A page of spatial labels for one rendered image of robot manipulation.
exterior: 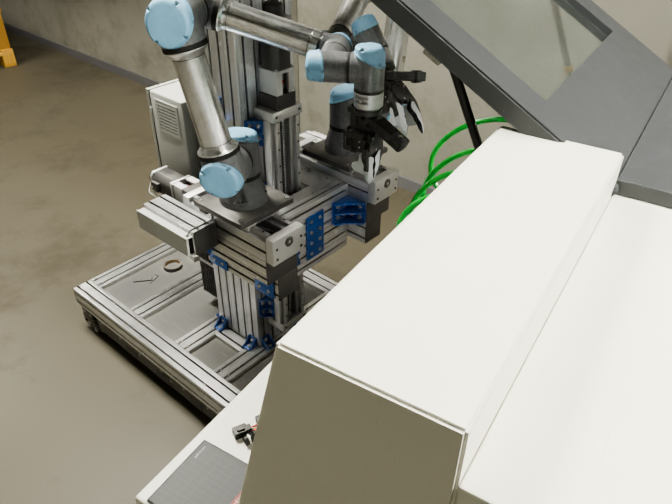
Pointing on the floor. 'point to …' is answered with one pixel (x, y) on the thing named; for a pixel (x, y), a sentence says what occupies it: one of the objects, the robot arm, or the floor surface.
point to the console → (428, 331)
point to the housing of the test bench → (598, 362)
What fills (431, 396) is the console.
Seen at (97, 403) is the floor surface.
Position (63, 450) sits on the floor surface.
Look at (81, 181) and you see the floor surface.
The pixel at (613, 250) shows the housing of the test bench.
